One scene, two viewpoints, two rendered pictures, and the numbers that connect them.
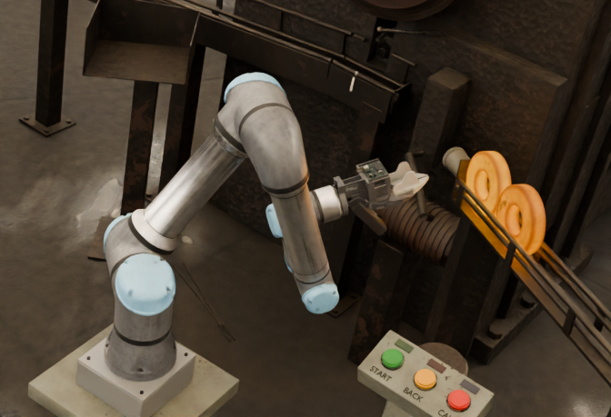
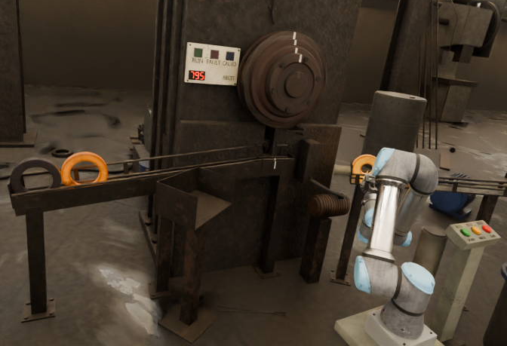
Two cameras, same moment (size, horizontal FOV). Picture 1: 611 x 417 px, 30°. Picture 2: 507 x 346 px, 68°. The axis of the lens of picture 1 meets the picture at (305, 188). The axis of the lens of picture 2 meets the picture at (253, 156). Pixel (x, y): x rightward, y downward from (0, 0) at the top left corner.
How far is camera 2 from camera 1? 242 cm
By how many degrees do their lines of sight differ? 54
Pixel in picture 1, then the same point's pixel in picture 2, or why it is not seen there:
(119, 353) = (419, 324)
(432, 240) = (345, 204)
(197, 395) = not seen: hidden behind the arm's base
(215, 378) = not seen: hidden behind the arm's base
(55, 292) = not seen: outside the picture
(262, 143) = (434, 171)
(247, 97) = (405, 157)
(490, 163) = (370, 158)
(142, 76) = (214, 212)
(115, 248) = (385, 277)
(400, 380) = (474, 237)
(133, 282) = (426, 279)
